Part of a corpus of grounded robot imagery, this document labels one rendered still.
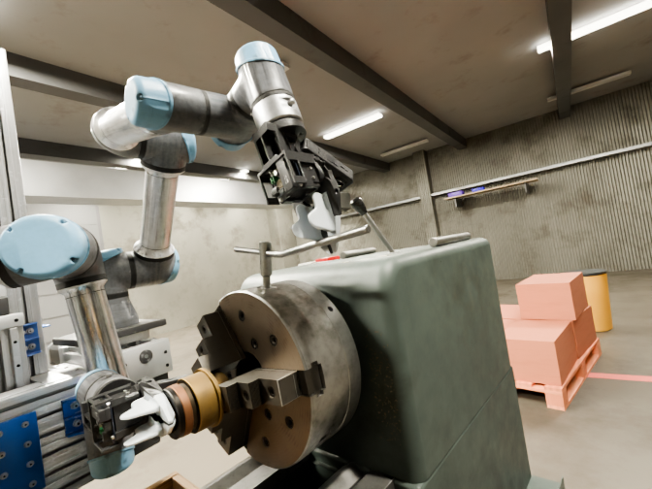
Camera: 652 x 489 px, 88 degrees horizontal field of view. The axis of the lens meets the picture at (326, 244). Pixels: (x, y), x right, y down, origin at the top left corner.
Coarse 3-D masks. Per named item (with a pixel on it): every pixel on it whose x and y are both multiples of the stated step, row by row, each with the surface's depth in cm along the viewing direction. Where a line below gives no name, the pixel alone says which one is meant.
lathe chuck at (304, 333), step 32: (256, 288) 62; (288, 288) 62; (256, 320) 58; (288, 320) 54; (320, 320) 57; (256, 352) 59; (288, 352) 53; (320, 352) 54; (256, 416) 60; (288, 416) 54; (320, 416) 52; (256, 448) 61; (288, 448) 55
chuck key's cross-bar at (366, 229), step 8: (344, 232) 48; (352, 232) 47; (360, 232) 46; (368, 232) 45; (320, 240) 51; (328, 240) 50; (336, 240) 49; (240, 248) 67; (248, 248) 65; (256, 248) 63; (296, 248) 55; (304, 248) 54; (312, 248) 53; (272, 256) 60; (280, 256) 58
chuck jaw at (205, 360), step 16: (208, 320) 62; (224, 320) 64; (208, 336) 61; (224, 336) 62; (208, 352) 58; (224, 352) 59; (240, 352) 61; (192, 368) 58; (208, 368) 56; (224, 368) 59
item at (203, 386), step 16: (176, 384) 51; (192, 384) 51; (208, 384) 52; (176, 400) 48; (192, 400) 50; (208, 400) 50; (176, 416) 48; (192, 416) 49; (208, 416) 50; (176, 432) 49; (192, 432) 52
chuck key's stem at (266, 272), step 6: (264, 246) 61; (270, 246) 61; (264, 252) 61; (264, 258) 61; (270, 258) 61; (264, 264) 61; (270, 264) 61; (264, 270) 61; (270, 270) 61; (264, 276) 61; (270, 276) 62; (264, 282) 62; (270, 282) 62; (264, 288) 62
